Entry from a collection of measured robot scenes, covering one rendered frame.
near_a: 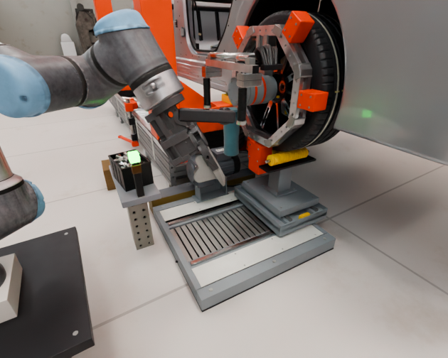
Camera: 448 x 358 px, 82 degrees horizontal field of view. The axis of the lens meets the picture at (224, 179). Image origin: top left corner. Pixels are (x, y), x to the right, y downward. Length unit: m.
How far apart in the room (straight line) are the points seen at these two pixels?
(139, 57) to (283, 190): 1.29
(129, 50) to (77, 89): 0.12
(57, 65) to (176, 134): 0.22
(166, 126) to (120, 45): 0.16
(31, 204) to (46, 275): 0.28
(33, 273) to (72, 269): 0.14
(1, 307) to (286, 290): 1.08
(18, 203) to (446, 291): 1.84
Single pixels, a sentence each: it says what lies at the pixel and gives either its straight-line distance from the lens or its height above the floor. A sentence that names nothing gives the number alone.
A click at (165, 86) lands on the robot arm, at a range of 0.51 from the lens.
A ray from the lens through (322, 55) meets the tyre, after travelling 1.19.
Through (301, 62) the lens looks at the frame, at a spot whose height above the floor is 0.98.
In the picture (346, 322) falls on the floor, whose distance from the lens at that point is 1.37.
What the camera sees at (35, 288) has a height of 0.30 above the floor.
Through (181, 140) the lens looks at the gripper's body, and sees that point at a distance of 0.52.
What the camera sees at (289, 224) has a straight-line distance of 1.51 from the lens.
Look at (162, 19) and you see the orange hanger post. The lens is 1.59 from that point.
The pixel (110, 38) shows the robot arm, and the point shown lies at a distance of 0.54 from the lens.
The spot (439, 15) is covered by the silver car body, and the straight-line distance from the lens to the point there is 0.98.
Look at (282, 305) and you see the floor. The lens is 1.34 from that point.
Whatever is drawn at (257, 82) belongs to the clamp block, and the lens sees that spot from 1.10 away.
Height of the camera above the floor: 1.07
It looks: 28 degrees down
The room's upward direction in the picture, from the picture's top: straight up
